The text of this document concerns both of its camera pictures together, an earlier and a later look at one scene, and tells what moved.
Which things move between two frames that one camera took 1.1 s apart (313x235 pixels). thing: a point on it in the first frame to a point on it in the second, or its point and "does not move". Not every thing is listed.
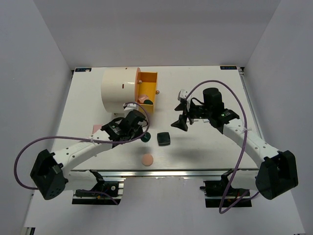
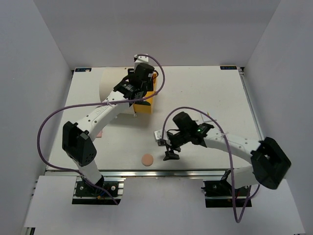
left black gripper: x=139 y=133 to x=149 y=85
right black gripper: x=181 y=123 to x=169 y=153
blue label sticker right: x=228 y=67 does not move
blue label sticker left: x=82 y=69 does not move
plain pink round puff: x=147 y=159 does not move
